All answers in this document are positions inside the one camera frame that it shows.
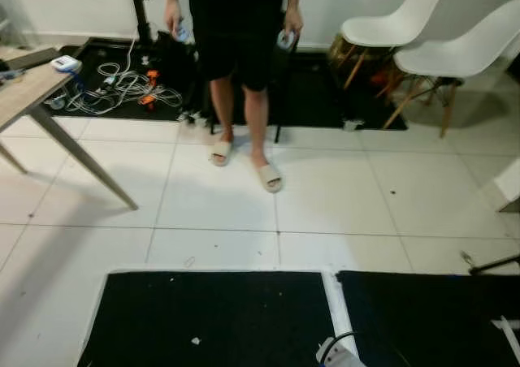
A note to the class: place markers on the person's right hand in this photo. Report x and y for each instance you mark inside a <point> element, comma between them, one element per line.
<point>173,18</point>

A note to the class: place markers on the person's left hand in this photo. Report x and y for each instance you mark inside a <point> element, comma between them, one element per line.
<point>293,20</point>

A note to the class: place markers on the white handheld controller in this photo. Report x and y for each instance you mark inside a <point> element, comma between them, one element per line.
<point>183,33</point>
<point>284,40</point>

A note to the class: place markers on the black stand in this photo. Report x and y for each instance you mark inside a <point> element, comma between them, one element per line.
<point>142,10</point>

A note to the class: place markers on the person in black clothes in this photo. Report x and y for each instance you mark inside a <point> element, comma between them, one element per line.
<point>236,26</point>

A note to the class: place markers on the golden metal container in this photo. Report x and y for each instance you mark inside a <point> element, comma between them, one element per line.
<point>345,54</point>

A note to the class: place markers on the orange plug connector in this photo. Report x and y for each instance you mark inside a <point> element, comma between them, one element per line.
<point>151,76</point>

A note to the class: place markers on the large black floor mat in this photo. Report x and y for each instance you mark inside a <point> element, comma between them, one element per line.
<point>317,91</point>

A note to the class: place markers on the white chair with wooden legs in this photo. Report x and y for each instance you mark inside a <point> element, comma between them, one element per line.
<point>463,54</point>
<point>390,28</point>

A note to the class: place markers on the white power strip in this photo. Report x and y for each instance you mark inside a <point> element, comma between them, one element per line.
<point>191,118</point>

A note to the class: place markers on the white and blue device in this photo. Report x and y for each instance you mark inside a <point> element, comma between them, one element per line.
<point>65,63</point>

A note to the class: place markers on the small white plug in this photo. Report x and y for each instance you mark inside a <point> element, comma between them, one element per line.
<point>352,125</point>

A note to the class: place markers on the beige slipper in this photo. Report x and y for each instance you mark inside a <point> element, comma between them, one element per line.
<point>270,178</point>
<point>220,153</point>

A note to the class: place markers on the dark grey flat box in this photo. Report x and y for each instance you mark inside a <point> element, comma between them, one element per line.
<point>28,58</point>

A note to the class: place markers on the wooden table with grey legs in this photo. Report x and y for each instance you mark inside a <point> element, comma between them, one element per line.
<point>24,95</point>

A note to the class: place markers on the white box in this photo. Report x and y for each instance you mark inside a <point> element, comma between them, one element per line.
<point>510,184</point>

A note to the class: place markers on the black rod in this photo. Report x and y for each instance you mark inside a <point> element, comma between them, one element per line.
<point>496,264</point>

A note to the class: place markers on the small white paper scrap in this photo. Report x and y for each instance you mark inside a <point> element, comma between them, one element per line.
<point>195,340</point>

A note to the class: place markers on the white tape strip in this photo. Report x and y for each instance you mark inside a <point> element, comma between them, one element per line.
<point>508,334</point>

